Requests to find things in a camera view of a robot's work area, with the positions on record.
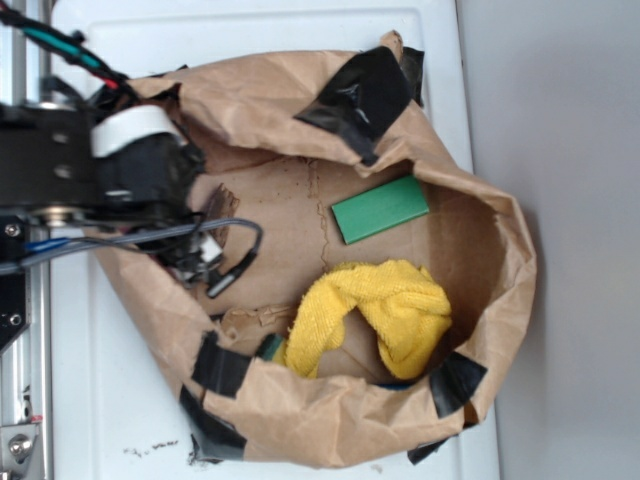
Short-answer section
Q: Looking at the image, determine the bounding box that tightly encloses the grey braided cable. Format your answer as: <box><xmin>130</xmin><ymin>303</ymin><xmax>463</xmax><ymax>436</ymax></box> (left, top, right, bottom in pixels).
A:
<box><xmin>0</xmin><ymin>217</ymin><xmax>264</xmax><ymax>301</ymax></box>

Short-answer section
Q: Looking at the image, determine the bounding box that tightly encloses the yellow microfiber cloth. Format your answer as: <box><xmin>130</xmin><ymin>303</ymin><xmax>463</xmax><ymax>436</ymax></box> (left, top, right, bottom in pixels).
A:
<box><xmin>279</xmin><ymin>260</ymin><xmax>452</xmax><ymax>381</ymax></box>

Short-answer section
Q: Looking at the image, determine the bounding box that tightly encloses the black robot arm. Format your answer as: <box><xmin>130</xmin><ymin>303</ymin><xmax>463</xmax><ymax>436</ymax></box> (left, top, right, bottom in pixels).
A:
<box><xmin>1</xmin><ymin>104</ymin><xmax>203</xmax><ymax>227</ymax></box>

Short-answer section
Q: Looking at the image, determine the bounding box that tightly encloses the brown wood chip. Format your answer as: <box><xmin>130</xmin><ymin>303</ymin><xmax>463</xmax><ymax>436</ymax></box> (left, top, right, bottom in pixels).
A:
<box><xmin>205</xmin><ymin>184</ymin><xmax>240</xmax><ymax>247</ymax></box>

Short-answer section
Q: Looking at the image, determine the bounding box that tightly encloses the multicolour wire bundle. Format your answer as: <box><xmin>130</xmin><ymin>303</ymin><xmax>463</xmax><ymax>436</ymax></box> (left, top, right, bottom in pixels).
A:
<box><xmin>0</xmin><ymin>8</ymin><xmax>139</xmax><ymax>101</ymax></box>

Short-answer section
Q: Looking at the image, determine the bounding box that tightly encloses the brown paper bag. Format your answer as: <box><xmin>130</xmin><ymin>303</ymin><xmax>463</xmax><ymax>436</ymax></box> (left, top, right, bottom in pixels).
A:
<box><xmin>98</xmin><ymin>50</ymin><xmax>537</xmax><ymax>468</ymax></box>

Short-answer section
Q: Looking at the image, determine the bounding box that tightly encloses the yellow green sponge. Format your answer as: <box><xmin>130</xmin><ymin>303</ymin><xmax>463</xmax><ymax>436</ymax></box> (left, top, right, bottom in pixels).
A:
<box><xmin>255</xmin><ymin>334</ymin><xmax>286</xmax><ymax>365</ymax></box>

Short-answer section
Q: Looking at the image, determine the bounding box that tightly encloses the blue rectangular block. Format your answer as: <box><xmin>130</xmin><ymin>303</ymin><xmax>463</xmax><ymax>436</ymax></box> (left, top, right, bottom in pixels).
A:
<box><xmin>376</xmin><ymin>383</ymin><xmax>414</xmax><ymax>392</ymax></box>

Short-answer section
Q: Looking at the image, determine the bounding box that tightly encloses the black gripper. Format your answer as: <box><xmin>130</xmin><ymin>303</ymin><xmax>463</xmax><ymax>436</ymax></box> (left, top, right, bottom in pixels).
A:
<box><xmin>88</xmin><ymin>104</ymin><xmax>207</xmax><ymax>226</ymax></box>

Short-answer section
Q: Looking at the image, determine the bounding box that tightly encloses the aluminium extrusion rail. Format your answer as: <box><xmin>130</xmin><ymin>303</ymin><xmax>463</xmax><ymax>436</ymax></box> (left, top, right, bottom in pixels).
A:
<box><xmin>1</xmin><ymin>27</ymin><xmax>54</xmax><ymax>479</ymax></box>

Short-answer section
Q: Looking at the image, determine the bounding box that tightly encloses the green rectangular block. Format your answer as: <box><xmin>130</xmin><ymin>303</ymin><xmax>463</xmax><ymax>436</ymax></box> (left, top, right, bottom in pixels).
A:
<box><xmin>331</xmin><ymin>175</ymin><xmax>430</xmax><ymax>245</ymax></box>

